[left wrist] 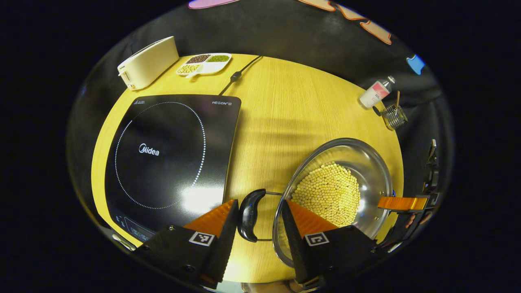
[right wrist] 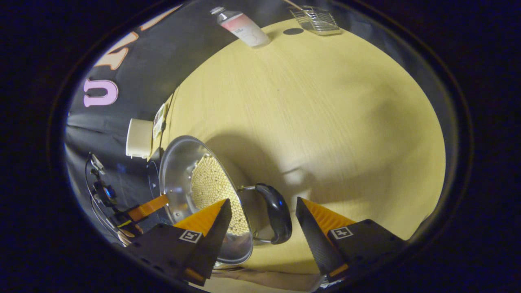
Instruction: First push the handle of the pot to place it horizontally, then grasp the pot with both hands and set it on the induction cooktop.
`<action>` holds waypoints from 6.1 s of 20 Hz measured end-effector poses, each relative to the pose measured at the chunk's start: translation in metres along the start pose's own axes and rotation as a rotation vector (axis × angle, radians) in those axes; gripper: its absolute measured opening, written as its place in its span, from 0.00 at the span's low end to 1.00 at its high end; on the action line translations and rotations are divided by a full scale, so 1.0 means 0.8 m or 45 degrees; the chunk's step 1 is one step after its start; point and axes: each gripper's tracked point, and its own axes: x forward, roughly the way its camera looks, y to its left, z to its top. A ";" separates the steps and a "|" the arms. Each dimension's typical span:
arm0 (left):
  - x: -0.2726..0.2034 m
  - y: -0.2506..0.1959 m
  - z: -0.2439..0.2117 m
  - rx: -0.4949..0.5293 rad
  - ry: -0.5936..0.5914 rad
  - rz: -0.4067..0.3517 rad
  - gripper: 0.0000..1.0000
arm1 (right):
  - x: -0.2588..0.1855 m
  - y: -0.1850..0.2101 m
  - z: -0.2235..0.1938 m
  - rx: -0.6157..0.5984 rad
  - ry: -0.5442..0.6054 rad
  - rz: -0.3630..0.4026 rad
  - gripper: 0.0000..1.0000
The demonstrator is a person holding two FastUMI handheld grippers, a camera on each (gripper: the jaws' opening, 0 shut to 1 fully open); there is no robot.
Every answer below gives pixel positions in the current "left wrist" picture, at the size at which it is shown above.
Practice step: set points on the black induction cooktop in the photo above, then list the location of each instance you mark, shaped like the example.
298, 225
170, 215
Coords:
163, 162

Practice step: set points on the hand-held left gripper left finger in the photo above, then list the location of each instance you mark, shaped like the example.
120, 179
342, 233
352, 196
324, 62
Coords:
222, 244

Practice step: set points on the wooden stick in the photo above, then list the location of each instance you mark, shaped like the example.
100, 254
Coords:
397, 97

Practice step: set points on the white toaster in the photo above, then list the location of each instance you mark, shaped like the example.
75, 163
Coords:
148, 61

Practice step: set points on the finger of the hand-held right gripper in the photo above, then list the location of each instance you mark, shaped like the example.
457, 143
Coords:
401, 203

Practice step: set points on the small black bottle cap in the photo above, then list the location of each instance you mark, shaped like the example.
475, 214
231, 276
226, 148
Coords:
377, 111

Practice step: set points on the pile of yellow soybeans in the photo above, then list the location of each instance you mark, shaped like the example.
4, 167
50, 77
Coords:
329, 191

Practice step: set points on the clear bottle with pink label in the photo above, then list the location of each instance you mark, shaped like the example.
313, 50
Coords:
374, 93

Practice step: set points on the white divided dish of beans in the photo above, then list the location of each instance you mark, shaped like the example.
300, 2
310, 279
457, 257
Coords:
203, 64

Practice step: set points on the glass beaker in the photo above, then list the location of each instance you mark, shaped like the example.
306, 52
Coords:
395, 118

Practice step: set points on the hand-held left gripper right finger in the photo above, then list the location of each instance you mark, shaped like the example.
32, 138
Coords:
295, 244

